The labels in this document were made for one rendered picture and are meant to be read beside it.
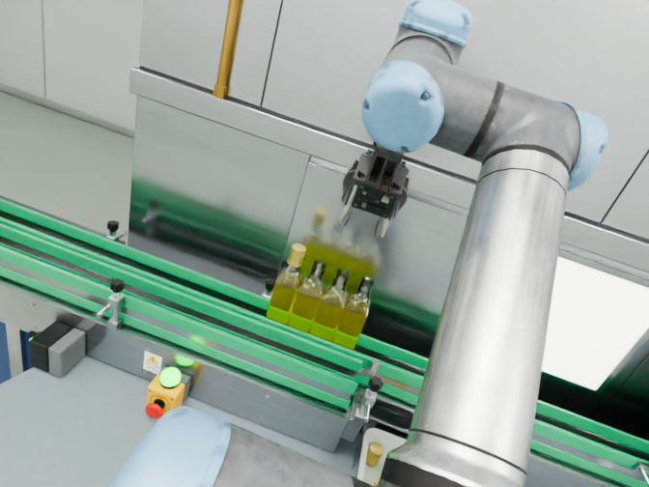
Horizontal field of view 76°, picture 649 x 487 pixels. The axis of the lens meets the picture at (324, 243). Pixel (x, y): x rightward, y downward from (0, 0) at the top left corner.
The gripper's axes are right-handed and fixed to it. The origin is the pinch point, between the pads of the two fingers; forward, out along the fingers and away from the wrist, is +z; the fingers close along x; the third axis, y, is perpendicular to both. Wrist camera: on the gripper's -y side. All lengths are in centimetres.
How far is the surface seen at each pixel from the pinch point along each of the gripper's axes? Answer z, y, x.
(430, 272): 27.3, -19.9, 20.4
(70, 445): 49, 38, -40
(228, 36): -7, -34, -41
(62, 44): 175, -286, -336
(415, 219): 16.1, -24.1, 11.9
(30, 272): 40, 11, -69
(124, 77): 186, -282, -268
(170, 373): 45, 19, -29
